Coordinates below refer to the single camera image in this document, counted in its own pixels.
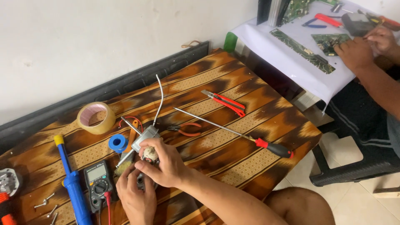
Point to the person's right hand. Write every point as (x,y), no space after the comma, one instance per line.
(167,165)

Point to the person's left hand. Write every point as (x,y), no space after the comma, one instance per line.
(137,200)

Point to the person's left fingers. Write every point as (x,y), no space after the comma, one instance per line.
(125,177)

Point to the black round motor housing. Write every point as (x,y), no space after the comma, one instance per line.
(141,182)

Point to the white round motor part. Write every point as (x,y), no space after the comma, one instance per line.
(150,153)

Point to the silver electric motor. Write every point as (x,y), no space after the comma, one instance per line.
(144,137)

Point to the silver metal rod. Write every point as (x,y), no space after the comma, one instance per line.
(129,124)
(124,158)

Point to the black digital multimeter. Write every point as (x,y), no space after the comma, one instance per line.
(98,186)

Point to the red multimeter probe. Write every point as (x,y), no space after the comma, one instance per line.
(108,203)

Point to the blue solder spool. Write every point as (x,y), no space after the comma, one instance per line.
(117,143)

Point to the blue yellow desoldering pump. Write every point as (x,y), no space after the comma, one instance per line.
(72,184)

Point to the beige packing tape roll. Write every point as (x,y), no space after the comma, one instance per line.
(100,125)

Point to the silver screw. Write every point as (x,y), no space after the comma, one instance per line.
(48,197)
(54,218)
(52,211)
(40,205)

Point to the brown patterned tablecloth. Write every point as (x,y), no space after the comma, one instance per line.
(225,156)

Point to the grey orange power tool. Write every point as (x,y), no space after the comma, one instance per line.
(7,187)

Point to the red utility knife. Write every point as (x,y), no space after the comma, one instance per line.
(226,103)

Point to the brown rubber band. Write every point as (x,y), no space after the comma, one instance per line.
(190,44)

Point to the long red black screwdriver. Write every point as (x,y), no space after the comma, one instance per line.
(272,147)

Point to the green plastic object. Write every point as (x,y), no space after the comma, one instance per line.
(230,42)

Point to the person's bare leg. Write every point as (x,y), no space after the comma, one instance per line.
(300,207)

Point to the white paper sheet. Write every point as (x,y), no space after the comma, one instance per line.
(281,56)

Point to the long narrow green circuit board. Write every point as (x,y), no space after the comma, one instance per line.
(301,51)

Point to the black upright panel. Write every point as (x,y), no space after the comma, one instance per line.
(264,11)

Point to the black plastic chair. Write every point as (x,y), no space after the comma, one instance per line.
(353,159)

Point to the large green circuit board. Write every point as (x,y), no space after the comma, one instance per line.
(297,9)

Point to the small green circuit board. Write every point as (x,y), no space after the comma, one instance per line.
(326,42)

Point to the wooden piece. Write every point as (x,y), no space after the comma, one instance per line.
(387,192)

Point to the grey box device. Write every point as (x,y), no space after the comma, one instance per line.
(357,22)

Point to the black plastic frame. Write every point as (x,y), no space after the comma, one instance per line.
(109,90)

